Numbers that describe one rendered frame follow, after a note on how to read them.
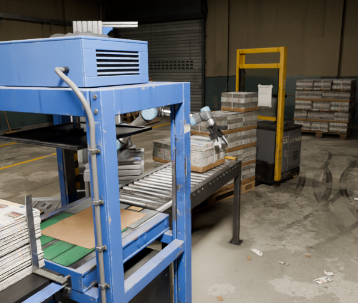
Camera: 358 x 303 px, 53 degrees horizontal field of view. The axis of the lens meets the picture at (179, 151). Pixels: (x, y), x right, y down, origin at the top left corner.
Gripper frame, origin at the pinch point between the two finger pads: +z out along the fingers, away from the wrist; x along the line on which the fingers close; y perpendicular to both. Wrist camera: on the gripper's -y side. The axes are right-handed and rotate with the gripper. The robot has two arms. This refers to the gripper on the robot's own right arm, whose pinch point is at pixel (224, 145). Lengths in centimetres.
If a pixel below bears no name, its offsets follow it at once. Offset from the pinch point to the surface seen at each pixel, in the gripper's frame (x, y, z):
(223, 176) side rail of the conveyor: 6.4, 9.5, 21.8
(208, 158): 9.0, 13.5, 3.6
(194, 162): 17.8, 21.4, 2.1
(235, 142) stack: -141, 69, -6
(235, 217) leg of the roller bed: -30, 41, 62
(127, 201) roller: 95, 26, 10
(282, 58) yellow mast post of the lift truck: -204, -7, -77
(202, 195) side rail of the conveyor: 44, 8, 27
